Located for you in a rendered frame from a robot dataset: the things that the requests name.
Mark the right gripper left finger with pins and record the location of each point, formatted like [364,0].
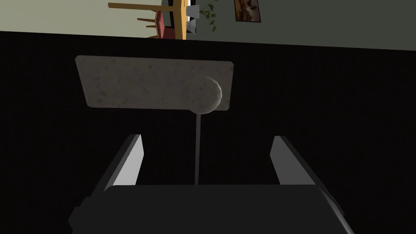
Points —
[128,165]

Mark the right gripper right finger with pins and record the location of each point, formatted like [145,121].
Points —
[289,165]

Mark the wooden table with chairs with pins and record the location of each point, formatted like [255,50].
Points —
[172,19]

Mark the green house plant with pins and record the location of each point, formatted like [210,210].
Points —
[209,14]

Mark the framed brown wall picture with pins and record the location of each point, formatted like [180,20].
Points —
[247,10]

